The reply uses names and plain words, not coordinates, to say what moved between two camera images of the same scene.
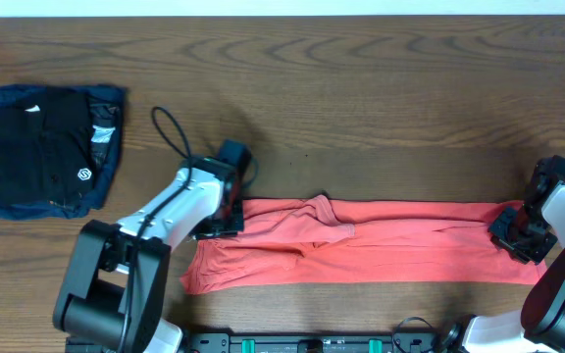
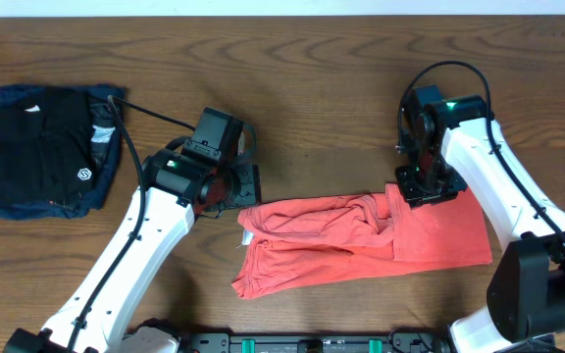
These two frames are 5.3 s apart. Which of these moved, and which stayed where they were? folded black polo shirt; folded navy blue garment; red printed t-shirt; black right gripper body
Moved: black right gripper body; red printed t-shirt
Stayed: folded navy blue garment; folded black polo shirt
